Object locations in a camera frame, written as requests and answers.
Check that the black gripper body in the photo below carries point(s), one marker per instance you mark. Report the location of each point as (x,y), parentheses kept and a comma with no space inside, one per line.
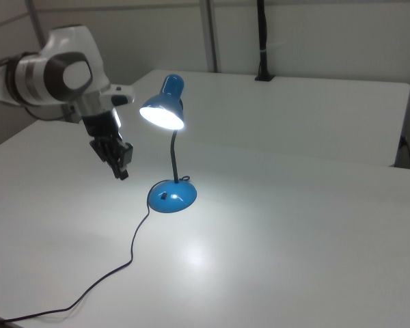
(104,136)

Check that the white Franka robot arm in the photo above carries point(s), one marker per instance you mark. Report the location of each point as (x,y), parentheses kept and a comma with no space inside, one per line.
(54,78)

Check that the blue desk lamp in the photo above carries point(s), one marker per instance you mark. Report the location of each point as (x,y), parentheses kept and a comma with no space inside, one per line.
(171,200)

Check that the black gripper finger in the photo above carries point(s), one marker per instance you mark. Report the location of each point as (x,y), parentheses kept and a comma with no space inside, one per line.
(123,173)
(115,171)

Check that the black clamped pole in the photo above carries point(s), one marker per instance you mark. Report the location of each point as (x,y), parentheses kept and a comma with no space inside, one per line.
(263,34)

